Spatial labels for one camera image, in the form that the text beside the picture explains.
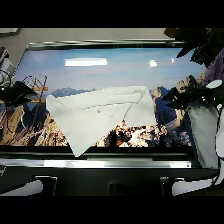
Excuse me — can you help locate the silver frame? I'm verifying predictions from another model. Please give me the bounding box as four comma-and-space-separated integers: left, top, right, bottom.
0, 154, 224, 197

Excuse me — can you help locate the white garment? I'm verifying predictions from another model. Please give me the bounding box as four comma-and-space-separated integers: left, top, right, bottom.
45, 85, 158, 158

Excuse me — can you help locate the black garment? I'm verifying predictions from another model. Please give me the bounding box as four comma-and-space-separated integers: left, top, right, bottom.
163, 27, 224, 68

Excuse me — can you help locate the purple garment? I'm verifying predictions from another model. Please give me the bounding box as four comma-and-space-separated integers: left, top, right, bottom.
203, 48, 224, 87

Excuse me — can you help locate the pale grey garment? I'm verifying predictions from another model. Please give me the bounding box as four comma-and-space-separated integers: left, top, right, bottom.
186, 104, 220, 170

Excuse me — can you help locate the brown garment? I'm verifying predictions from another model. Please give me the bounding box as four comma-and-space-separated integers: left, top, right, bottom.
163, 27, 178, 38

